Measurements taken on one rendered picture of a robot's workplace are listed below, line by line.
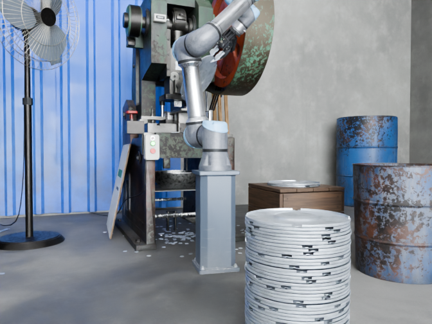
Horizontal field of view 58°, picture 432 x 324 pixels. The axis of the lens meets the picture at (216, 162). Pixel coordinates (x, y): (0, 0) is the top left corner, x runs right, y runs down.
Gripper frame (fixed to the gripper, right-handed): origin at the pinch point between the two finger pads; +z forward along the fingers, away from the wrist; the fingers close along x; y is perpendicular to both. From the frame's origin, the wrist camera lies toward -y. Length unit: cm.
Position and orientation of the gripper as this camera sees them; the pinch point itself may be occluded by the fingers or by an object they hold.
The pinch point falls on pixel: (211, 60)
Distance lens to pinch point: 221.6
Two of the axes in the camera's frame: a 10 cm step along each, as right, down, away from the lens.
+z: -6.8, 7.0, 2.1
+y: -2.7, 0.3, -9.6
